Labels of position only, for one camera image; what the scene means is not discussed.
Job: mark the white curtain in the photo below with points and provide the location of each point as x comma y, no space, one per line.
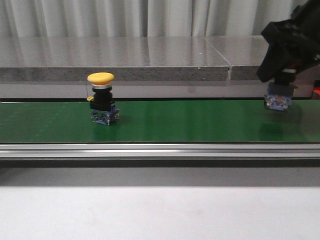
140,18

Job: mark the grey stone counter slab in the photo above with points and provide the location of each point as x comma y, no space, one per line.
130,59

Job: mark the aluminium conveyor frame rail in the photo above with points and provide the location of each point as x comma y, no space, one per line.
162,151

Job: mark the green conveyor belt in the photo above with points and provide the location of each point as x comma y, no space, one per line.
176,121

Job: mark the red object at right edge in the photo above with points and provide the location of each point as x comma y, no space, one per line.
316,93

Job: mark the grey stone slab right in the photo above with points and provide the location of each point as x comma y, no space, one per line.
243,54

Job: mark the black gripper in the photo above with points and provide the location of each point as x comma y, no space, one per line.
293,43

